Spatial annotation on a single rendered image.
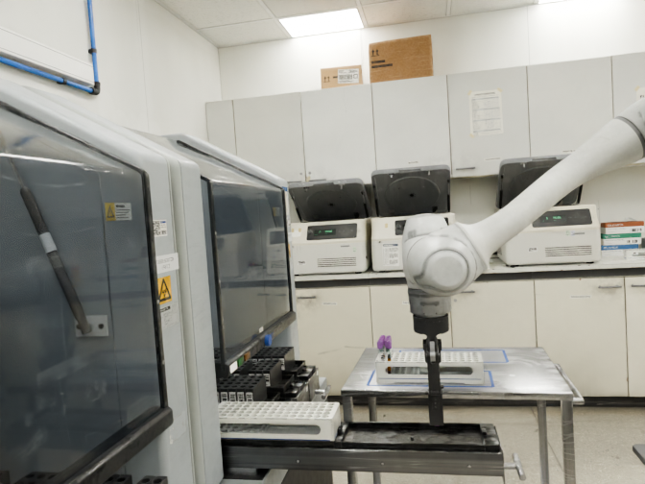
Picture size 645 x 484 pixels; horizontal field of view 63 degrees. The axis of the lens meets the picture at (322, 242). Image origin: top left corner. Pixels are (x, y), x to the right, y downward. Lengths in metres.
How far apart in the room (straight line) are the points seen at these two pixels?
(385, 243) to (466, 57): 1.57
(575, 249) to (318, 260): 1.61
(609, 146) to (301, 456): 0.90
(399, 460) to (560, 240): 2.53
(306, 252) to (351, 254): 0.31
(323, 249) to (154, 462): 2.63
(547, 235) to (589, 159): 2.35
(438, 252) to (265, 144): 3.12
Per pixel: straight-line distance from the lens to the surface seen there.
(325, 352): 3.64
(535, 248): 3.52
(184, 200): 1.09
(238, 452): 1.28
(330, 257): 3.52
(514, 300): 3.53
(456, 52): 4.23
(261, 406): 1.33
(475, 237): 0.96
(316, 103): 3.89
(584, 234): 3.57
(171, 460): 1.06
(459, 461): 1.20
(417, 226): 1.09
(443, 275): 0.91
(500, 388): 1.52
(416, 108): 3.79
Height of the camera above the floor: 1.31
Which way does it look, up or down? 3 degrees down
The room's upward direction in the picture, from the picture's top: 4 degrees counter-clockwise
